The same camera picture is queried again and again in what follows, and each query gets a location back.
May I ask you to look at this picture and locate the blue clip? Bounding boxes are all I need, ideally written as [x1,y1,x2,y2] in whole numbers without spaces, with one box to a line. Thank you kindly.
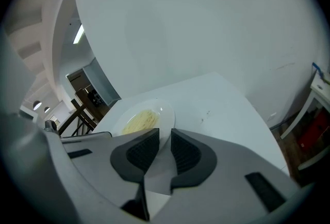
[311,62,325,77]

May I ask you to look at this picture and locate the small white side table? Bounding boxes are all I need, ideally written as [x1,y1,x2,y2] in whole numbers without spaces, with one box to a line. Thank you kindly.
[280,70,330,171]

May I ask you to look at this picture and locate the ceiling tube light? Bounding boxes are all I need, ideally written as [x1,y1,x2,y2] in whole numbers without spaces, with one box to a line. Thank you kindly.
[73,23,85,45]

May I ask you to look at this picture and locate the black stair railing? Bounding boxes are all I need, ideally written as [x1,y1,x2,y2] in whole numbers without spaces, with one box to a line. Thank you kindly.
[58,98,100,138]

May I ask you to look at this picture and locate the red box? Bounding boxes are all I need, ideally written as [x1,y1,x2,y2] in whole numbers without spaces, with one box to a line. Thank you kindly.
[298,110,330,151]

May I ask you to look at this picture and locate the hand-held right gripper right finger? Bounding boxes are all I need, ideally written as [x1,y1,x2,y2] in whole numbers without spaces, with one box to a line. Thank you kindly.
[152,129,307,224]

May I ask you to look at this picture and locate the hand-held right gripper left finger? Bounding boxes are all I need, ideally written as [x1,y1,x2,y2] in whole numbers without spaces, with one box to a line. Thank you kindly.
[61,127,160,221]

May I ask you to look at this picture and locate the white round plate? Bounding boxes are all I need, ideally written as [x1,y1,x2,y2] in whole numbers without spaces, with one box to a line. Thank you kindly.
[113,98,176,148]

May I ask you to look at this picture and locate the white microwave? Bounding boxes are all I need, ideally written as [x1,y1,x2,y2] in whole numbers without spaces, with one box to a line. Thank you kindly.
[60,71,291,197]

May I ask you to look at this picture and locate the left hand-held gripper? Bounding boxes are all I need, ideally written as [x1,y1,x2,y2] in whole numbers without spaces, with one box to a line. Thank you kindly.
[44,119,60,138]

